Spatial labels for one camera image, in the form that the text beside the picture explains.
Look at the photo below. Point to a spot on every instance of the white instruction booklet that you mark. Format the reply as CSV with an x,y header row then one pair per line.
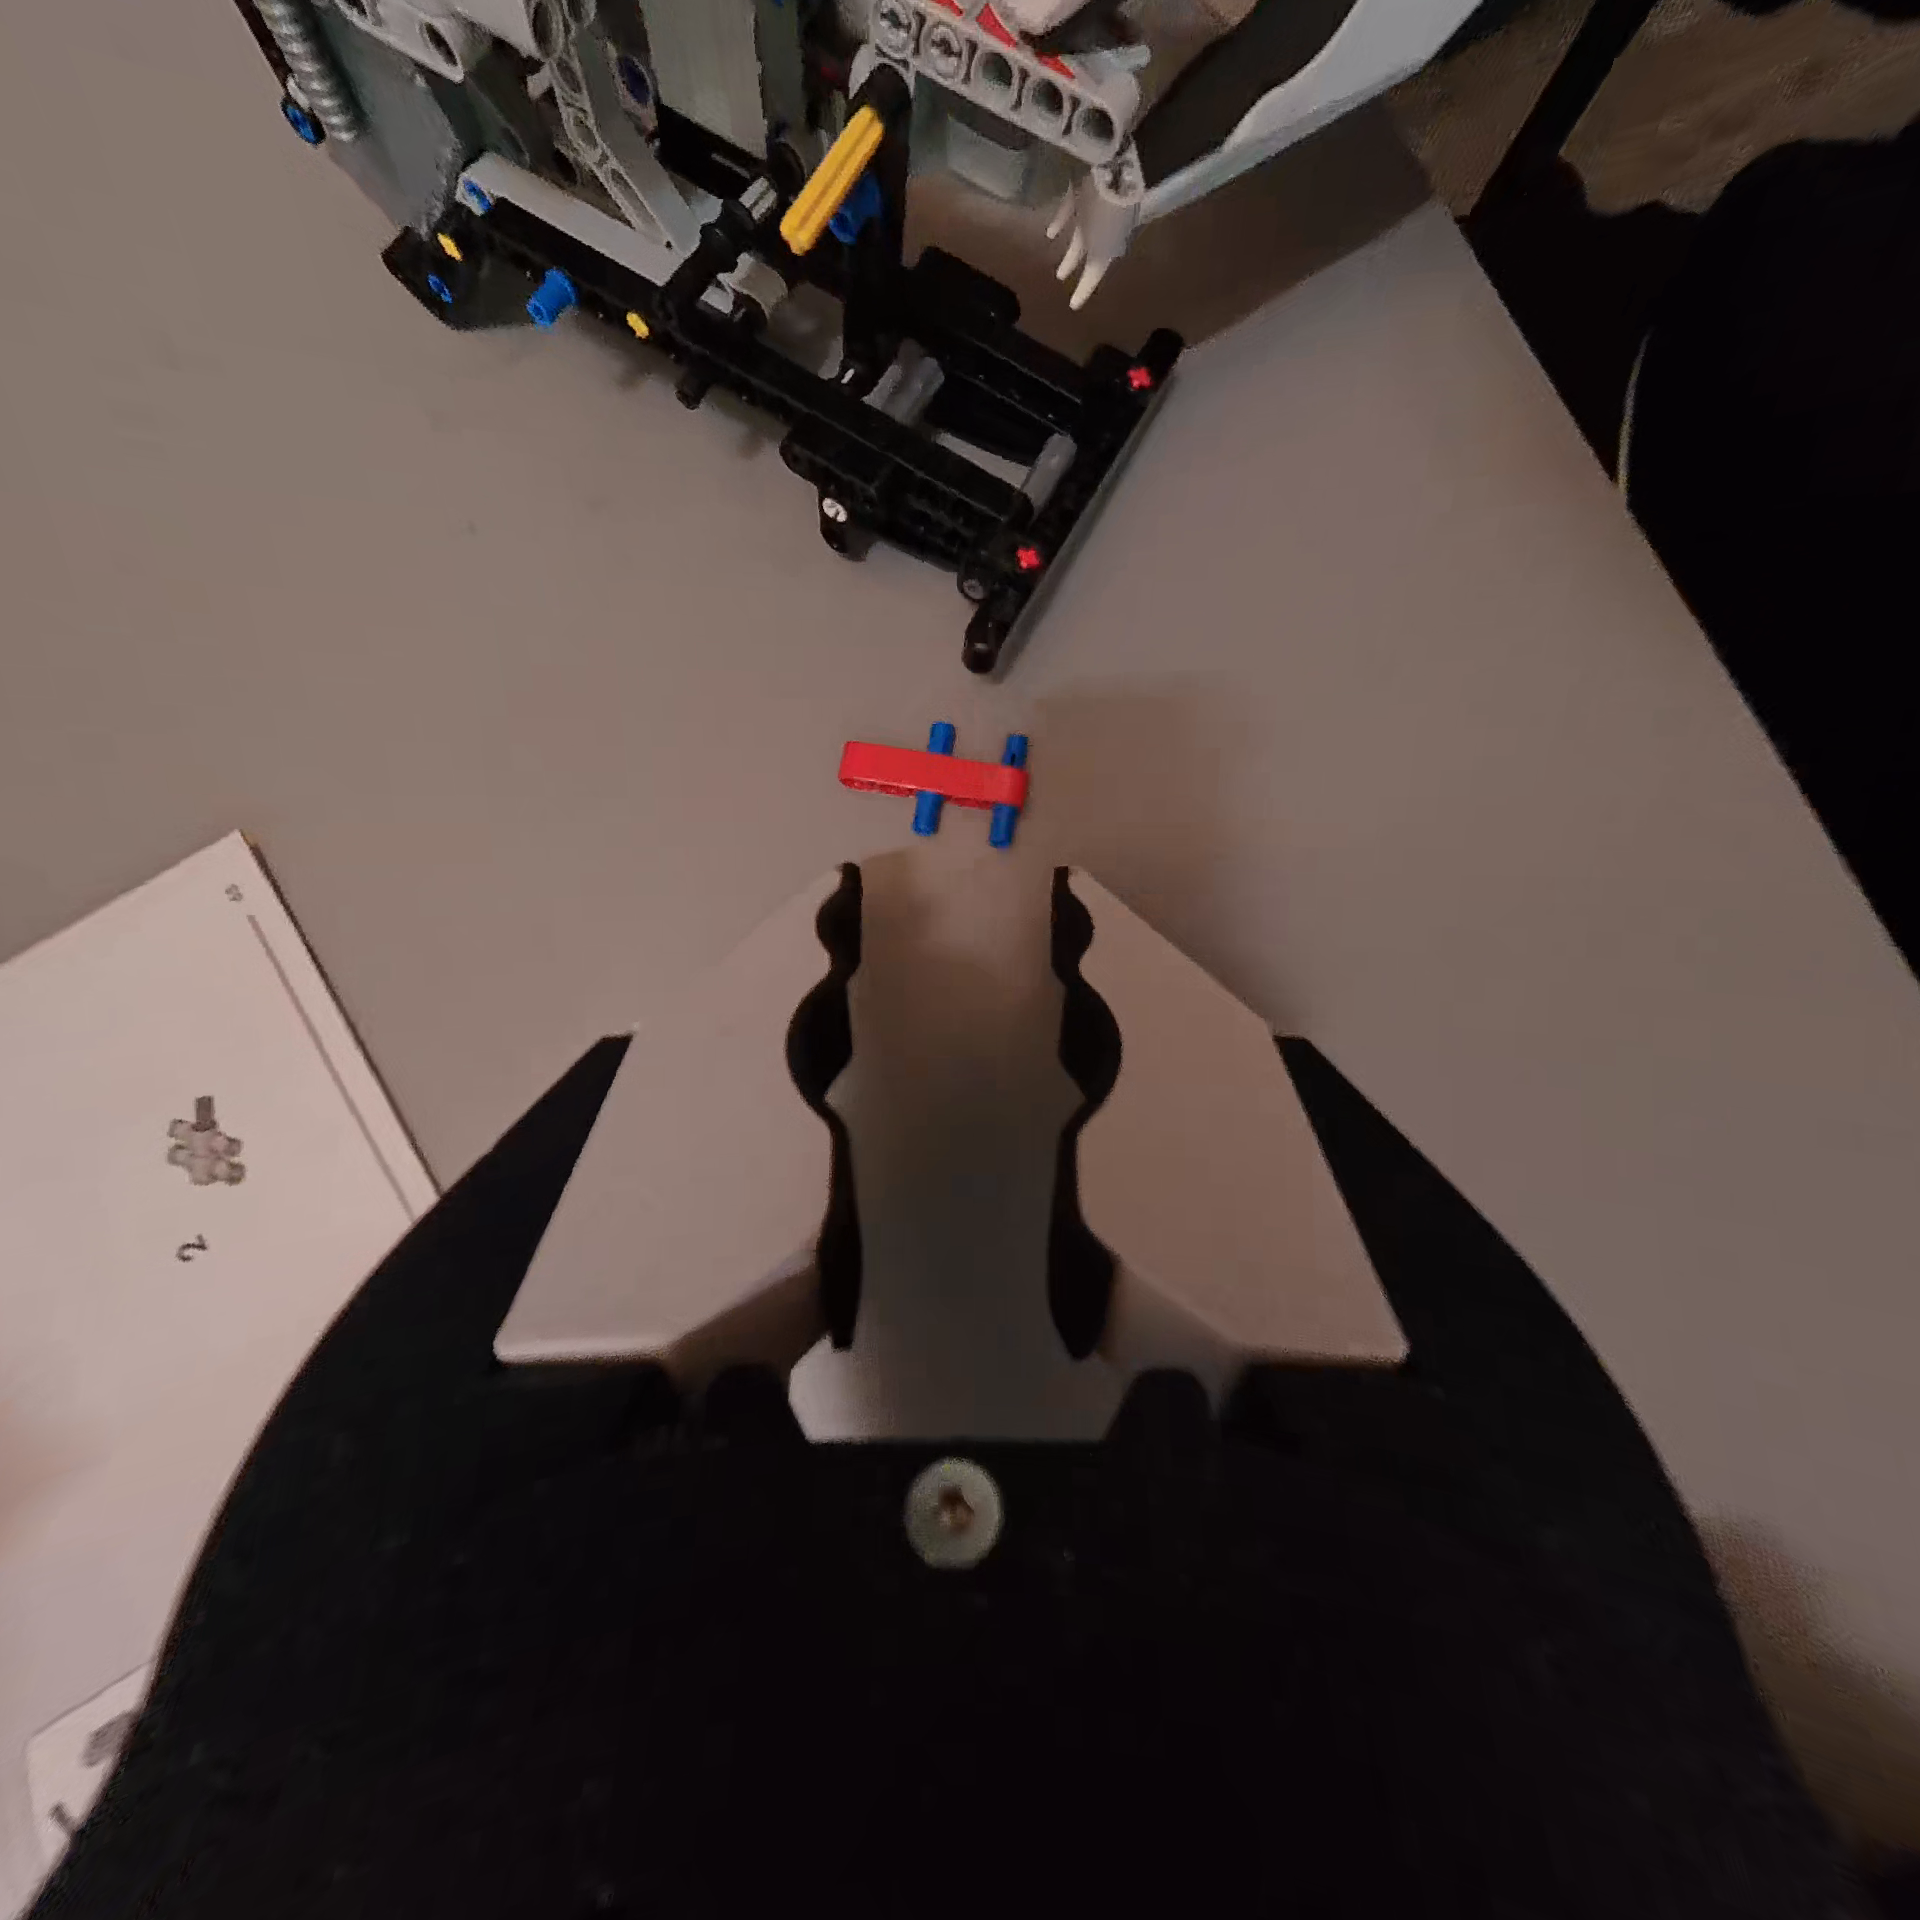
x,y
149,1348

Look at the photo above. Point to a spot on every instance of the grey desk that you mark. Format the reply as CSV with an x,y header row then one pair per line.
x,y
451,598

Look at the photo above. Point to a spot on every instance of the toy brick vehicle model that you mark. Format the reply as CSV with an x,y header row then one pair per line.
x,y
902,435

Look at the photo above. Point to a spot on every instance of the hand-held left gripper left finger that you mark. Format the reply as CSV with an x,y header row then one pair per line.
x,y
675,1201

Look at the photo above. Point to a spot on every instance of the person's black clothing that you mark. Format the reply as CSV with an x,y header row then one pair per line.
x,y
1799,524

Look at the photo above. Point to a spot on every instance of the red beam with blue pins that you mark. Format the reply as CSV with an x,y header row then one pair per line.
x,y
930,772

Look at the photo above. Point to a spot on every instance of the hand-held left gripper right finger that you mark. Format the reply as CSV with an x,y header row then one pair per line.
x,y
1230,1201

